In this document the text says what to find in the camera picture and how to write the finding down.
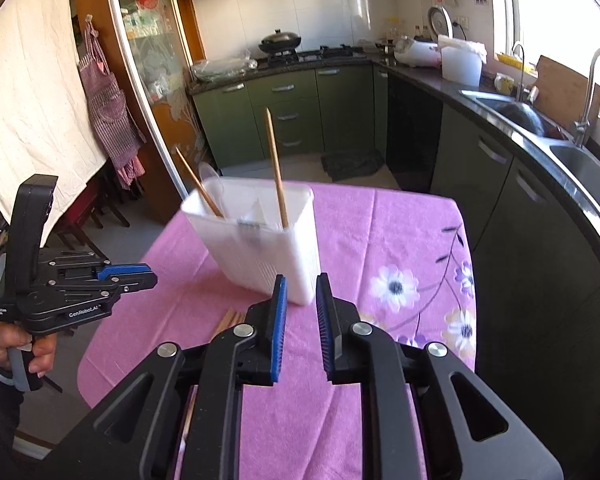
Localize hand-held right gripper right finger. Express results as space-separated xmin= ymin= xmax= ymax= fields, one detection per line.
xmin=315 ymin=272 xmax=566 ymax=480

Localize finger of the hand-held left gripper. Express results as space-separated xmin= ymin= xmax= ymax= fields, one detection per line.
xmin=105 ymin=273 xmax=159 ymax=298
xmin=96 ymin=262 xmax=154 ymax=281

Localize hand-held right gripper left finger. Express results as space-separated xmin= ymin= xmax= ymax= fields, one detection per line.
xmin=40 ymin=274 xmax=288 ymax=480

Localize white plastic utensil holder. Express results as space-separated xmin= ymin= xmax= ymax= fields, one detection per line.
xmin=180 ymin=176 xmax=322 ymax=307

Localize dark wooden chairs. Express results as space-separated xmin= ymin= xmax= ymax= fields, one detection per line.
xmin=55 ymin=160 xmax=146 ymax=247

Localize pink floral tablecloth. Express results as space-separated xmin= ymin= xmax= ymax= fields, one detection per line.
xmin=77 ymin=180 xmax=478 ymax=480

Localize translucent plastic spoon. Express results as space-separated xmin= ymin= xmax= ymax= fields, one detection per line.
xmin=197 ymin=162 xmax=226 ymax=197

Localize pink checked apron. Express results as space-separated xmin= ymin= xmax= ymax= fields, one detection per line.
xmin=77 ymin=14 xmax=147 ymax=189

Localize dark floor mat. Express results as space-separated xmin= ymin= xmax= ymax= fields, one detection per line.
xmin=321 ymin=149 xmax=385 ymax=184

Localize white hanging cloth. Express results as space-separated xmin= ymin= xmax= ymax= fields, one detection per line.
xmin=0 ymin=0 xmax=109 ymax=233

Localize green lower cabinets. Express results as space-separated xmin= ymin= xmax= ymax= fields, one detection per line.
xmin=192 ymin=62 xmax=389 ymax=170

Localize sliding glass door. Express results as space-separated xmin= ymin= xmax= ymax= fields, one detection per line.
xmin=102 ymin=0 xmax=207 ymax=202

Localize dark lower cabinets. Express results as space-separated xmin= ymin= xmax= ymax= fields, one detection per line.
xmin=384 ymin=66 xmax=600 ymax=413

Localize plastic-wrapped dishes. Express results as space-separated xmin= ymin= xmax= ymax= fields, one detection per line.
xmin=190 ymin=57 xmax=259 ymax=84

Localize black wok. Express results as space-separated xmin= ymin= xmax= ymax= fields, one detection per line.
xmin=258 ymin=29 xmax=304 ymax=56

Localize black gas stove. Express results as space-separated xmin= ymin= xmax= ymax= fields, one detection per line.
xmin=256 ymin=46 xmax=367 ymax=67

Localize dark pot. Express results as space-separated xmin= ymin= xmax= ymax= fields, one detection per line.
xmin=495 ymin=101 xmax=547 ymax=137

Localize white rice cooker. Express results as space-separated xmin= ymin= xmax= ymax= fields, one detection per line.
xmin=394 ymin=36 xmax=444 ymax=69

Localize white plastic bucket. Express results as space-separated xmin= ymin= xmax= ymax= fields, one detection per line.
xmin=437 ymin=35 xmax=489 ymax=87

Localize steel double sink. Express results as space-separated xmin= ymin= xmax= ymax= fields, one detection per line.
xmin=459 ymin=87 xmax=600 ymax=252

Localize yellow sponge tray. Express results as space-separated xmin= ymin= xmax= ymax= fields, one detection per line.
xmin=495 ymin=52 xmax=537 ymax=72

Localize small steel faucet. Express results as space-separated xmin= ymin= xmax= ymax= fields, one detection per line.
xmin=511 ymin=43 xmax=530 ymax=102

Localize white round appliance lid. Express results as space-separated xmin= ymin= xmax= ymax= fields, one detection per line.
xmin=427 ymin=6 xmax=454 ymax=42

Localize wooden cutting board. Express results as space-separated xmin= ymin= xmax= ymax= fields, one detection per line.
xmin=532 ymin=55 xmax=600 ymax=132

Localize tall steel faucet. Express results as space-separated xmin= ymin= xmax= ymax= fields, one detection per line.
xmin=572 ymin=47 xmax=600 ymax=149

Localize kitchen window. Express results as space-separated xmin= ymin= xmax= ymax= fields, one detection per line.
xmin=485 ymin=0 xmax=600 ymax=136

